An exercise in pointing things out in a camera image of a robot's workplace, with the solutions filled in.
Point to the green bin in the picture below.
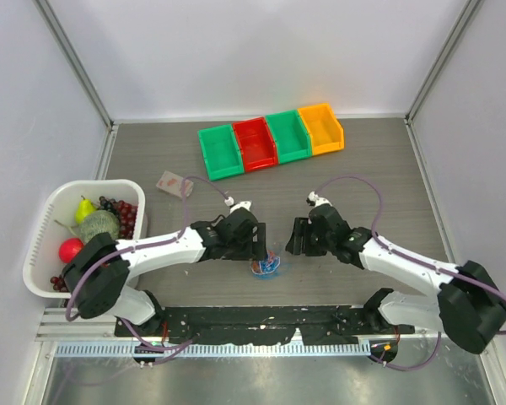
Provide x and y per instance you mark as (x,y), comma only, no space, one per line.
(221,152)
(290,136)

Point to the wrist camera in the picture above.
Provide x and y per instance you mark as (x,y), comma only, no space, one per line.
(315,200)
(234,205)

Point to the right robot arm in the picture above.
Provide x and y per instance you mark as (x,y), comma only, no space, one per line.
(460,301)

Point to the red bin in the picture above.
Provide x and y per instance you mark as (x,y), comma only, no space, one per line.
(256,144)

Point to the red grape bunch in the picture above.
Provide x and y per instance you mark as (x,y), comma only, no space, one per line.
(58,284)

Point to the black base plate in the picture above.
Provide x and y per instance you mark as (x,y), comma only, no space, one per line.
(269,325)

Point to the green pear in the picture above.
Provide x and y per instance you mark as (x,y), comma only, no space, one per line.
(84,209)

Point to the white plastic basket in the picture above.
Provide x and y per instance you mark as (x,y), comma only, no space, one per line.
(42,261)

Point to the left green bin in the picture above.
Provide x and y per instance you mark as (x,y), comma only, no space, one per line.
(221,152)

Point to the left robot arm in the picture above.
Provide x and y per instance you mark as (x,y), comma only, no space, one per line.
(98,276)

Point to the right green bin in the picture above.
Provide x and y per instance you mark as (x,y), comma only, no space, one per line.
(290,136)

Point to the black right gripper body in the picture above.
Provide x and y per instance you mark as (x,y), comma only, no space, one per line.
(318,245)

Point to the red apple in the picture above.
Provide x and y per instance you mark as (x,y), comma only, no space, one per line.
(69,249)

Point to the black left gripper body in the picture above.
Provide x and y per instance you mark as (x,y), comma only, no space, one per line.
(242,249)

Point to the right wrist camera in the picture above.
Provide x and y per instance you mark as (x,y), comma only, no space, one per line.
(315,200)

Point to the orange bin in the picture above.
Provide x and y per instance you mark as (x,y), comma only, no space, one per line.
(326,132)

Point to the dark grape bunch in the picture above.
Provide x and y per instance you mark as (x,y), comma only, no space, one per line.
(125,213)

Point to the green melon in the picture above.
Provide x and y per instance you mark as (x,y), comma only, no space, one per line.
(97,223)

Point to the small card box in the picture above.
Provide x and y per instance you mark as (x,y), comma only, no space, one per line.
(174,185)

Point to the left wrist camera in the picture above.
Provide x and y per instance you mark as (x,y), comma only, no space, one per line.
(234,205)

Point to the white cable duct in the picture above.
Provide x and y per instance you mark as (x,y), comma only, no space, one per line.
(119,349)

